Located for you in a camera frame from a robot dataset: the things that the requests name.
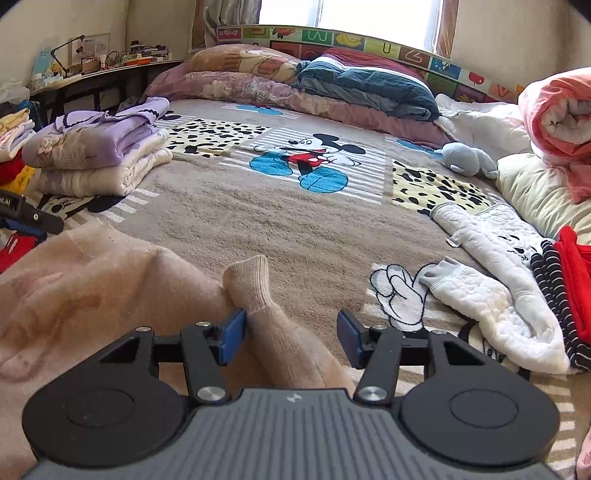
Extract blue and maroon quilt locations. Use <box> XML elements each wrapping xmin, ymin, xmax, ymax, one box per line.
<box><xmin>294</xmin><ymin>47</ymin><xmax>440</xmax><ymax>123</ymax></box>

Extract white quilt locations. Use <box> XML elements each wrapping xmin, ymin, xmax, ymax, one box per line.
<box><xmin>434</xmin><ymin>93</ymin><xmax>533</xmax><ymax>157</ymax></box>

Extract red fleece garment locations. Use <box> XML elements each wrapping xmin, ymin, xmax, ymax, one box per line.
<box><xmin>553</xmin><ymin>225</ymin><xmax>591</xmax><ymax>346</ymax></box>

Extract colourful alphabet headboard mat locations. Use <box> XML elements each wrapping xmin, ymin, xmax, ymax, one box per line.
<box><xmin>216</xmin><ymin>25</ymin><xmax>526</xmax><ymax>105</ymax></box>

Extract black desk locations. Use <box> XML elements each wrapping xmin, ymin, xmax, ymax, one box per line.
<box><xmin>30</xmin><ymin>59</ymin><xmax>184</xmax><ymax>126</ymax></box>

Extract white plastic bag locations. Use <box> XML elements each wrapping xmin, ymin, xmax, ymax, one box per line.
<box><xmin>0</xmin><ymin>82</ymin><xmax>31</xmax><ymax>106</ymax></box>

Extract beige knit sweater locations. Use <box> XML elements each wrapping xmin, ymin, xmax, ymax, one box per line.
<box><xmin>0</xmin><ymin>218</ymin><xmax>357</xmax><ymax>480</ymax></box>

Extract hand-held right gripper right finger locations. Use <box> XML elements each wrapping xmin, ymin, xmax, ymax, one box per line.
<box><xmin>336</xmin><ymin>309</ymin><xmax>484</xmax><ymax>408</ymax></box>

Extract brown curtain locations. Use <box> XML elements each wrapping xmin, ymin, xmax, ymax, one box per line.
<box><xmin>436</xmin><ymin>0</ymin><xmax>461</xmax><ymax>59</ymax></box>

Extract cream folded garment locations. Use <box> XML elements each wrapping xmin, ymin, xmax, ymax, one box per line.
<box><xmin>34</xmin><ymin>148</ymin><xmax>174</xmax><ymax>197</ymax></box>

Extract pink rolled quilt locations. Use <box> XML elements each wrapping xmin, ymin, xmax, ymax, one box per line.
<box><xmin>517</xmin><ymin>67</ymin><xmax>591</xmax><ymax>205</ymax></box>

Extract yellow cartoon pillow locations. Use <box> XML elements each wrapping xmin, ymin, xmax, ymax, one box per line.
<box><xmin>190</xmin><ymin>44</ymin><xmax>304</xmax><ymax>86</ymax></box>

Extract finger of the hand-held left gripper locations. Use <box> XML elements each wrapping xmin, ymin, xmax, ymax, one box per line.
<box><xmin>0</xmin><ymin>203</ymin><xmax>65</xmax><ymax>241</ymax></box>

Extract black desk lamp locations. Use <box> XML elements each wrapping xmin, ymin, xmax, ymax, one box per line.
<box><xmin>50</xmin><ymin>35</ymin><xmax>86</xmax><ymax>78</ymax></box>

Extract white quilted jacket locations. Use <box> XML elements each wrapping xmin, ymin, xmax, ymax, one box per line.
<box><xmin>417</xmin><ymin>202</ymin><xmax>579</xmax><ymax>376</ymax></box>

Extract red folded garment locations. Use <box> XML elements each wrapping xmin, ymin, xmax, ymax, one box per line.
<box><xmin>0</xmin><ymin>153</ymin><xmax>25</xmax><ymax>184</ymax></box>

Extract floral purple quilt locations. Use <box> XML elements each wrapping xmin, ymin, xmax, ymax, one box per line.
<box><xmin>145</xmin><ymin>70</ymin><xmax>457</xmax><ymax>149</ymax></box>

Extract bright window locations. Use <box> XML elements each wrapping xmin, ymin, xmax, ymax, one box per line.
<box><xmin>259</xmin><ymin>0</ymin><xmax>445</xmax><ymax>52</ymax></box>

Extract purple folded garment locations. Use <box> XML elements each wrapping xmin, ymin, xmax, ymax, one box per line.
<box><xmin>22</xmin><ymin>96</ymin><xmax>171</xmax><ymax>169</ymax></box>

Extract picture frame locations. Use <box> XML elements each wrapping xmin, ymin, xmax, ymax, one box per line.
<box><xmin>69</xmin><ymin>32</ymin><xmax>112</xmax><ymax>71</ymax></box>

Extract cartoon mouse printed blanket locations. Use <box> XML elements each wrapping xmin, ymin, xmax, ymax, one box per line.
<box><xmin>0</xmin><ymin>98</ymin><xmax>591</xmax><ymax>480</ymax></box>

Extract cream quilt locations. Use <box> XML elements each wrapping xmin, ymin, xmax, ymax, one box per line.
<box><xmin>496</xmin><ymin>152</ymin><xmax>591</xmax><ymax>241</ymax></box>

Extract pale yellow folded garment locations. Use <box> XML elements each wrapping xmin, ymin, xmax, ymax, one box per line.
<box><xmin>0</xmin><ymin>110</ymin><xmax>35</xmax><ymax>137</ymax></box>

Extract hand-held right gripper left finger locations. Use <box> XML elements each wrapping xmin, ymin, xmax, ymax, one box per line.
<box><xmin>98</xmin><ymin>307</ymin><xmax>249</xmax><ymax>405</ymax></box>

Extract grey starred curtain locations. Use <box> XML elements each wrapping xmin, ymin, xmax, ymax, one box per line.
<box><xmin>191</xmin><ymin>0</ymin><xmax>265</xmax><ymax>49</ymax></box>

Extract navy striped garment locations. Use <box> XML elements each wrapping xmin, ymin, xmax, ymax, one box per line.
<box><xmin>529</xmin><ymin>239</ymin><xmax>591</xmax><ymax>360</ymax></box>

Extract blue plush toy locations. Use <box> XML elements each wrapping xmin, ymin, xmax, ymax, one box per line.
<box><xmin>436</xmin><ymin>141</ymin><xmax>500</xmax><ymax>181</ymax></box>

